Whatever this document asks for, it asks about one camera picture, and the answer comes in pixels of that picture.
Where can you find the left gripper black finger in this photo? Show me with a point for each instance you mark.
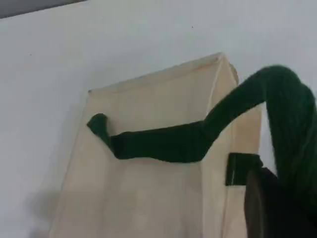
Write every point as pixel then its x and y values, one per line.
pixel 272 215

